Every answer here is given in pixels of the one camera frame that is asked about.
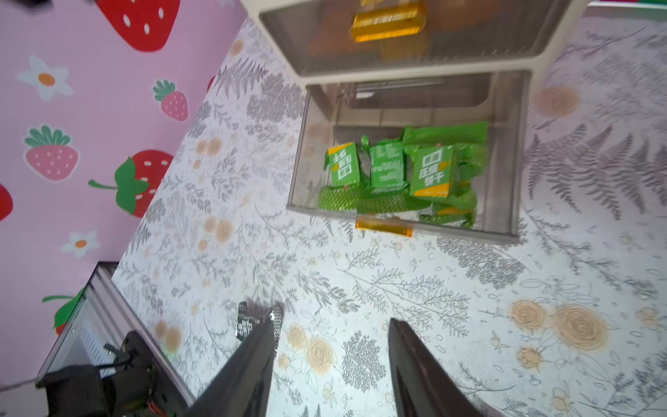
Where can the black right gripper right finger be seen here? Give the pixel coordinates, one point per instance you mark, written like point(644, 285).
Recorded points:
point(421, 387)

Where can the cream drawer organizer cabinet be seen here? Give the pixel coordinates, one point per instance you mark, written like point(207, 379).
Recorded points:
point(536, 65)

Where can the black checkered cookie packet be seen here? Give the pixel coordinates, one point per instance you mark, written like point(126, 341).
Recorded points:
point(251, 314)

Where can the green cookie packet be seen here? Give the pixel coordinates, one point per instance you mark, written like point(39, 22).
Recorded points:
point(443, 162)
point(345, 180)
point(388, 191)

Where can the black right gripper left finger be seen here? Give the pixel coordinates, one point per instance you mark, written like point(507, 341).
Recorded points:
point(242, 387)

